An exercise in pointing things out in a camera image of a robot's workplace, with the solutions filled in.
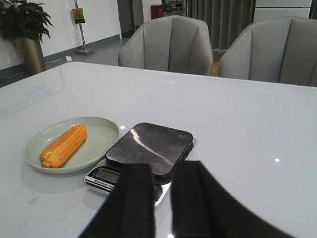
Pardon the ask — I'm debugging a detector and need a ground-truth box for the orange corn cob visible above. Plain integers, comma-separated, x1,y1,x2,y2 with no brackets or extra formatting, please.
39,124,87,169

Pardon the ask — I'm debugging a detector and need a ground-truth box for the light green plate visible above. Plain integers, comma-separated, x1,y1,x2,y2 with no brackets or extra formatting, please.
24,117,120,174

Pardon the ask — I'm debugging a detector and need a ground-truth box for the grey chair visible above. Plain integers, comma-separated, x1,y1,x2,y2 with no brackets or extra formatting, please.
118,15,213,76
218,16,317,87

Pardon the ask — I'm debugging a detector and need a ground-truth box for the black silver kitchen scale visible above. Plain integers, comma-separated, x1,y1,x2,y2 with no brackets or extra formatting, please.
84,122,194,205

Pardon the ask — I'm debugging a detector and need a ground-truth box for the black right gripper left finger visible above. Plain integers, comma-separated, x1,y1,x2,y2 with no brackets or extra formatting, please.
79,164,156,238

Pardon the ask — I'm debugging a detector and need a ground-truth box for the grey chair right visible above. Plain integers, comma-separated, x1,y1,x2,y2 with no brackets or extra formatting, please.
218,16,317,87

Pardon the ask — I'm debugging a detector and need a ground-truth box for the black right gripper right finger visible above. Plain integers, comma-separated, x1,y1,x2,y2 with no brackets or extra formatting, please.
171,161,289,238

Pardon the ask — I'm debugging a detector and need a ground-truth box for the white cabinet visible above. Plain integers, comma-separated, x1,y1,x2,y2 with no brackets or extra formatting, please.
253,0,313,23

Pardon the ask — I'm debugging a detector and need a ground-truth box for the potted plant gold pot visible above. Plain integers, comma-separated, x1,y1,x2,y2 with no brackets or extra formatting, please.
0,0,52,75

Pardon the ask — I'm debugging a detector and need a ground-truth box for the red bin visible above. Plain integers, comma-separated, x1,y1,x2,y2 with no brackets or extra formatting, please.
151,4,163,19

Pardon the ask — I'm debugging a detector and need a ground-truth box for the yellow warning sign stand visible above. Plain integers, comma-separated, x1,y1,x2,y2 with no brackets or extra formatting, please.
72,0,94,56

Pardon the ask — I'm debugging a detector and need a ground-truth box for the grey chair left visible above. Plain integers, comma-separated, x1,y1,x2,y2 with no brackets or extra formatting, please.
118,15,213,76

